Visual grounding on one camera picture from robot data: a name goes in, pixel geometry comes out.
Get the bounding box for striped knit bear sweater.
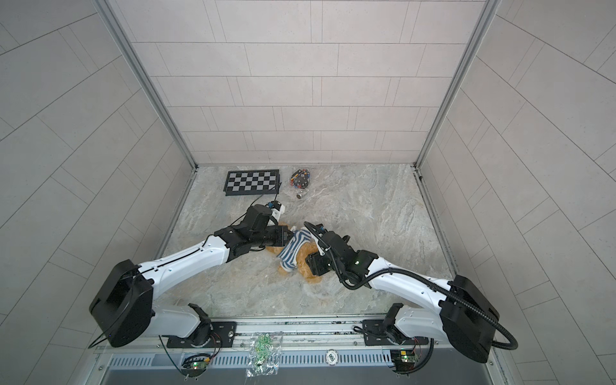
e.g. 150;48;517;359
277;227;319;277

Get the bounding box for brown teddy bear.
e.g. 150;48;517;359
266;226;322;284

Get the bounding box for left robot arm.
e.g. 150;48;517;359
89;201;294;347

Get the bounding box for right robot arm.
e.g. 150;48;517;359
305;223;505;364

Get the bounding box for black white checkerboard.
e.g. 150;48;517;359
223;169;280;197

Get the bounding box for bag of colourful small parts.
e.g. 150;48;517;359
290;168;311;189

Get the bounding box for round white sticker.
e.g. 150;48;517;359
325;349;339;366

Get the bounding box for right circuit board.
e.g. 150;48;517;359
390;350;420;375

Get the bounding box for clear bag green parts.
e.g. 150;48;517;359
246;332;283;378

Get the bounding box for left green circuit board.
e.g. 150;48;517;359
182;353;213;377

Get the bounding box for black corrugated cable conduit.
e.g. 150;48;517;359
304;220;519;351

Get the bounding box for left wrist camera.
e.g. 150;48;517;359
266;200;285;226

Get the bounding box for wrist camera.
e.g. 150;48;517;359
266;200;285;226
304;221;329;256

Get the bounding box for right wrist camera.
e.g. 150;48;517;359
304;221;329;256

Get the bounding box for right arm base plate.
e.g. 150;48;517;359
360;319;430;347

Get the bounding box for aluminium mounting rail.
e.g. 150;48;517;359
86;315;504;384

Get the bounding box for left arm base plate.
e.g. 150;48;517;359
166;322;237;349

